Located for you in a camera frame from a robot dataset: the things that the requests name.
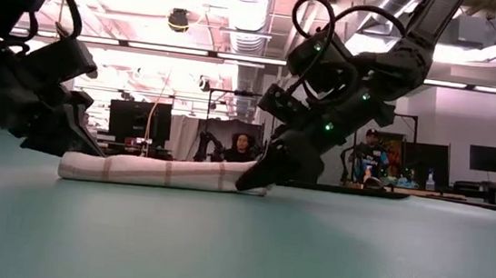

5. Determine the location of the rig crossbar with light strip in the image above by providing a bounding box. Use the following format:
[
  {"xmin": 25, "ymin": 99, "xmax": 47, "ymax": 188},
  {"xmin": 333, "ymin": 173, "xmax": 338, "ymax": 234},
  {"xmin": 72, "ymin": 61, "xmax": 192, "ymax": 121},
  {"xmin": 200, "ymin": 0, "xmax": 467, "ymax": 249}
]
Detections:
[{"xmin": 7, "ymin": 25, "xmax": 496, "ymax": 97}]

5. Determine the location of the black wall monitor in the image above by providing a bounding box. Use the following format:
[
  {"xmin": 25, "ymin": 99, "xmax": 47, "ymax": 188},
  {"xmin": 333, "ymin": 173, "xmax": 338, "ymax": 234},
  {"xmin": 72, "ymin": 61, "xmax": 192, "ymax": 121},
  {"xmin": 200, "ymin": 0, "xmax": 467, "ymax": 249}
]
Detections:
[{"xmin": 467, "ymin": 143, "xmax": 496, "ymax": 174}]

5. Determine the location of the black desk monitor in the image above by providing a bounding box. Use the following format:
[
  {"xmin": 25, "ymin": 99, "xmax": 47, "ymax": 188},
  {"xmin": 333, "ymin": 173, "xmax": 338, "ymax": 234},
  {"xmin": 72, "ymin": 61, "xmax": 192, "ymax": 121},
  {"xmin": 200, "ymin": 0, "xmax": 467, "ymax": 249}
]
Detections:
[{"xmin": 105, "ymin": 97, "xmax": 174, "ymax": 151}]

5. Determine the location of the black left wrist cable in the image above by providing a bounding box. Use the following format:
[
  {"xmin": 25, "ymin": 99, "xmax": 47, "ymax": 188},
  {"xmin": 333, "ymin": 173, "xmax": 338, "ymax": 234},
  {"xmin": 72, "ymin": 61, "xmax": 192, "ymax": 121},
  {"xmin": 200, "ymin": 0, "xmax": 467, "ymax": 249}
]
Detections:
[{"xmin": 7, "ymin": 0, "xmax": 85, "ymax": 58}]

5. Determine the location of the wooden desk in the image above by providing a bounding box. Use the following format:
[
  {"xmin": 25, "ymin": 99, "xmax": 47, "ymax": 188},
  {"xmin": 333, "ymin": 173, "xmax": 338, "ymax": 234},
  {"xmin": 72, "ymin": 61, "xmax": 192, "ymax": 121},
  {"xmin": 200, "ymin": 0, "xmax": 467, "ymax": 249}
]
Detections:
[{"xmin": 388, "ymin": 184, "xmax": 470, "ymax": 202}]

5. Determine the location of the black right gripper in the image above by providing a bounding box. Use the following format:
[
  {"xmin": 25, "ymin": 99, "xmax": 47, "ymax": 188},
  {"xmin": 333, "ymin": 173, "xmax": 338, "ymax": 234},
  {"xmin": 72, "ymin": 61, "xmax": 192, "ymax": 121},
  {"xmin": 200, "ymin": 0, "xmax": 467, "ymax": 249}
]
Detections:
[{"xmin": 233, "ymin": 81, "xmax": 398, "ymax": 206}]

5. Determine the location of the small black ceiling camera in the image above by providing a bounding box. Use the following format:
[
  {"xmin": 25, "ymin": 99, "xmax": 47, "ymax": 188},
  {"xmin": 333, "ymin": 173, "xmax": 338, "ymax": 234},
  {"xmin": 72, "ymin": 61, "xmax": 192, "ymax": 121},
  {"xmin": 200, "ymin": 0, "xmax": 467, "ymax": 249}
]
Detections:
[{"xmin": 197, "ymin": 75, "xmax": 213, "ymax": 94}]

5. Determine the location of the black desk equipment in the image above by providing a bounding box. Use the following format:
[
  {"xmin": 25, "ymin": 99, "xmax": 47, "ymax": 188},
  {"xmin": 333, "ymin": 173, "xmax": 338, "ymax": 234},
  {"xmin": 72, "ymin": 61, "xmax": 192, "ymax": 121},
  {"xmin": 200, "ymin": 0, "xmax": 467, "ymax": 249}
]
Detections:
[{"xmin": 451, "ymin": 149, "xmax": 496, "ymax": 205}]

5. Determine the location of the green table mat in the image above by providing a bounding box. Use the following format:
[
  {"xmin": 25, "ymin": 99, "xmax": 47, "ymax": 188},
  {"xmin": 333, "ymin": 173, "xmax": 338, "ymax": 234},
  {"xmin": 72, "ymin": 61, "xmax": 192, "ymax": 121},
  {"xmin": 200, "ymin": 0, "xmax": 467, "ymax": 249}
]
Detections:
[{"xmin": 0, "ymin": 128, "xmax": 496, "ymax": 278}]

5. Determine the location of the clear spray bottle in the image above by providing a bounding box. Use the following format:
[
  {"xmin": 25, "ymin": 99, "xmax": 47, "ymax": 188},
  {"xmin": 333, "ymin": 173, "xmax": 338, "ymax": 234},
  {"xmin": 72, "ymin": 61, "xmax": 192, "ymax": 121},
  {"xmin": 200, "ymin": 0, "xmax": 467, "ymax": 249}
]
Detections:
[{"xmin": 424, "ymin": 168, "xmax": 439, "ymax": 192}]

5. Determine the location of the person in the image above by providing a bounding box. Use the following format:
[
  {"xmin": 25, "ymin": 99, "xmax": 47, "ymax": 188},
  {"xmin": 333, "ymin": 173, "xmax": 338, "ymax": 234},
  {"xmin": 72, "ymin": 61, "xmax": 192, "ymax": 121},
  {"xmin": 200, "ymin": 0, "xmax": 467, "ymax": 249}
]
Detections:
[
  {"xmin": 347, "ymin": 125, "xmax": 395, "ymax": 191},
  {"xmin": 221, "ymin": 130, "xmax": 264, "ymax": 166}
]

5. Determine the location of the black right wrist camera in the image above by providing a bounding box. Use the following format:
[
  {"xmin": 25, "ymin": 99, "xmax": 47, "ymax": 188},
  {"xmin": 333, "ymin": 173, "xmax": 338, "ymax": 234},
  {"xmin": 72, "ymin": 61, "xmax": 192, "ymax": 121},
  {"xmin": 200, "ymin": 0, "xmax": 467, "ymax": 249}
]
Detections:
[{"xmin": 255, "ymin": 81, "xmax": 314, "ymax": 128}]

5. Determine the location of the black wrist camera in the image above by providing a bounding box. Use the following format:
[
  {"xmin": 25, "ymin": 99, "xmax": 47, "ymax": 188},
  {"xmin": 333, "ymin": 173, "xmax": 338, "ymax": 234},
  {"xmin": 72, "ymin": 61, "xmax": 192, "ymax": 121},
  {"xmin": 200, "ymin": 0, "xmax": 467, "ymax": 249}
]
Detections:
[
  {"xmin": 255, "ymin": 81, "xmax": 314, "ymax": 128},
  {"xmin": 19, "ymin": 33, "xmax": 103, "ymax": 94}
]

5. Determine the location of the silver air duct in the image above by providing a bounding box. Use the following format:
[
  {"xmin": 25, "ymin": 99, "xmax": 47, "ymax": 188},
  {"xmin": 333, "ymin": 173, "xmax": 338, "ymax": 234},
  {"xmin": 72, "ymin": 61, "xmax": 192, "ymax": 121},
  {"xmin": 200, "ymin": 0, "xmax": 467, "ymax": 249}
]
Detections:
[{"xmin": 210, "ymin": 0, "xmax": 275, "ymax": 119}]

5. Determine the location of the black overhead camera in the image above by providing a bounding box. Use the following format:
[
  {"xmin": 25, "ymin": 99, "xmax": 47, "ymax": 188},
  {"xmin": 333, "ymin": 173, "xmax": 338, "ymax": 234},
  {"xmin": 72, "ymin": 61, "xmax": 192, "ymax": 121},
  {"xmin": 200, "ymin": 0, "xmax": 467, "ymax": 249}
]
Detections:
[{"xmin": 165, "ymin": 6, "xmax": 193, "ymax": 35}]

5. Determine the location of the black pipe stand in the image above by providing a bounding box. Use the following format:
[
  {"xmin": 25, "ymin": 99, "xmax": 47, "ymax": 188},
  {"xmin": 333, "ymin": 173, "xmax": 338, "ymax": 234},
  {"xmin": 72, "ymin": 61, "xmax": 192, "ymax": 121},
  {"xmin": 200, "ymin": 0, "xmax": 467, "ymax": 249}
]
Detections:
[{"xmin": 205, "ymin": 86, "xmax": 265, "ymax": 124}]

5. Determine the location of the black display panel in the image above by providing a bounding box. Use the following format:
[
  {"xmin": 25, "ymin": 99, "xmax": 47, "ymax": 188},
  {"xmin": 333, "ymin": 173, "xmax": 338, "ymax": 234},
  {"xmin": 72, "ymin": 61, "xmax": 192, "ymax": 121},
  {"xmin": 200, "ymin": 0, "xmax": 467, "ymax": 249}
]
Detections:
[{"xmin": 400, "ymin": 140, "xmax": 454, "ymax": 192}]

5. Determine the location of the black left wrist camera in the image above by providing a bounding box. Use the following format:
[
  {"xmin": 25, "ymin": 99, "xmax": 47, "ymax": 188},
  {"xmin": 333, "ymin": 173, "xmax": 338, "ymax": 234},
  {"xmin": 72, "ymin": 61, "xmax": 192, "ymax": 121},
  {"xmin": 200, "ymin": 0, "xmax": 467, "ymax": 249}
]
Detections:
[{"xmin": 19, "ymin": 33, "xmax": 103, "ymax": 94}]

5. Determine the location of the white red-checked towel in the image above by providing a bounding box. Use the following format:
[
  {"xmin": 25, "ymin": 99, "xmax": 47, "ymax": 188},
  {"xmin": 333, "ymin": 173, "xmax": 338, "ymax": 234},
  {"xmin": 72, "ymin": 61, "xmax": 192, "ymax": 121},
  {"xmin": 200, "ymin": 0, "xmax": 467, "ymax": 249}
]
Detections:
[{"xmin": 55, "ymin": 142, "xmax": 274, "ymax": 201}]

